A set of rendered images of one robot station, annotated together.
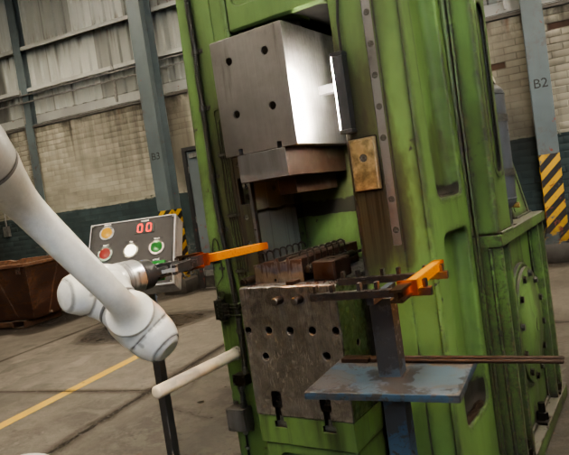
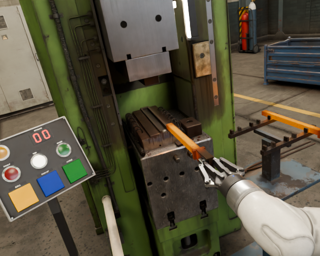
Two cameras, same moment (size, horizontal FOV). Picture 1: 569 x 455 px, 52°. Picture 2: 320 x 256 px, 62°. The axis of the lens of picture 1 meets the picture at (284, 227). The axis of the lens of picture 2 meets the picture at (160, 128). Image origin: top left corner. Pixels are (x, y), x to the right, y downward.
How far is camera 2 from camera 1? 1.53 m
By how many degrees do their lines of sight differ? 50
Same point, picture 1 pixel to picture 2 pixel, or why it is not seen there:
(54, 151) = not seen: outside the picture
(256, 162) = (144, 64)
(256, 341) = (156, 188)
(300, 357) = (188, 186)
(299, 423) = (185, 222)
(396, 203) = (217, 82)
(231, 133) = (119, 40)
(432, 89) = not seen: hidden behind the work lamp
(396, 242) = (216, 103)
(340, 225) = (137, 97)
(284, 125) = (168, 34)
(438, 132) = not seen: hidden behind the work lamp
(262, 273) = (149, 143)
